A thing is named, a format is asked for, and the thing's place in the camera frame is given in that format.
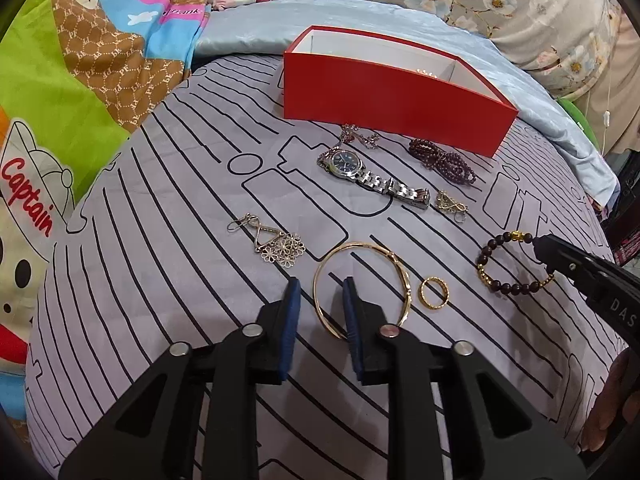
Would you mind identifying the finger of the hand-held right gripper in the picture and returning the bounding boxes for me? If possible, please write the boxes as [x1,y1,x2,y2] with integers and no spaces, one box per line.
[534,235,615,297]

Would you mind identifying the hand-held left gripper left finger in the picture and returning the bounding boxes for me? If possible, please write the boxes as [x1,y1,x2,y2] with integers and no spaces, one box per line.
[59,279,302,480]

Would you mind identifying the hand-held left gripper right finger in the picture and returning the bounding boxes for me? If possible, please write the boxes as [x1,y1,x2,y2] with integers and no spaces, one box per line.
[342,276,586,480]

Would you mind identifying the gold bangle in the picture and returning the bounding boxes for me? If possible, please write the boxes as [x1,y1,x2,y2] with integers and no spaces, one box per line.
[313,242,412,341]

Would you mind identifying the silver flower earrings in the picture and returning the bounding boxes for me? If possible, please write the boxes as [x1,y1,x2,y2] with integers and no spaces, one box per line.
[227,212,307,268]

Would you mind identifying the dark bead bracelet gold accents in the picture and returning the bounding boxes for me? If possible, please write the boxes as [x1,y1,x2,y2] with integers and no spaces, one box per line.
[475,230,558,297]

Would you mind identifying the silver wrist watch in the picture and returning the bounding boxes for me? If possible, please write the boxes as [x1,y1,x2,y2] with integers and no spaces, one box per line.
[316,145,432,211]

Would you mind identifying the silver chain necklace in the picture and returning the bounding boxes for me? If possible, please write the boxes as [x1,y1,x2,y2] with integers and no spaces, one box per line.
[340,124,382,151]

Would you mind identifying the red cardboard box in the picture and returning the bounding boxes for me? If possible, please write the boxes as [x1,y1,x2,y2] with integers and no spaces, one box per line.
[281,25,521,158]

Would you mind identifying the person's right hand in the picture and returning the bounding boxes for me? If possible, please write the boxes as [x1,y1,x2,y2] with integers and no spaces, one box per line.
[580,347,640,456]

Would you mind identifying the green plastic object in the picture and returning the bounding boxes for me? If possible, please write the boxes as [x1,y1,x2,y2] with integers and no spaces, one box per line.
[557,97,598,148]

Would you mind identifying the grey line-patterned bed sheet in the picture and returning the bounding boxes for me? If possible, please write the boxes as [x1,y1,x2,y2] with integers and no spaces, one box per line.
[25,52,613,480]

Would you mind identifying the floral pillow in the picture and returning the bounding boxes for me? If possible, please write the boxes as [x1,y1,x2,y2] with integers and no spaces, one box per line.
[260,0,626,98]

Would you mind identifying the colourful cartoon monkey blanket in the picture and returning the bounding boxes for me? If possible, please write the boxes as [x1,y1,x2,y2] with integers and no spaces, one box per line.
[0,0,211,461]

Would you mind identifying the gold ring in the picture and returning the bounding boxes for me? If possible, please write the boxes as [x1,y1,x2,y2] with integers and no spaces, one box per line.
[419,276,450,309]

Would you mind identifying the white cable with switch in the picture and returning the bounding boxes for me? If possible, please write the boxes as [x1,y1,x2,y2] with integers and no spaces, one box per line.
[587,10,613,156]

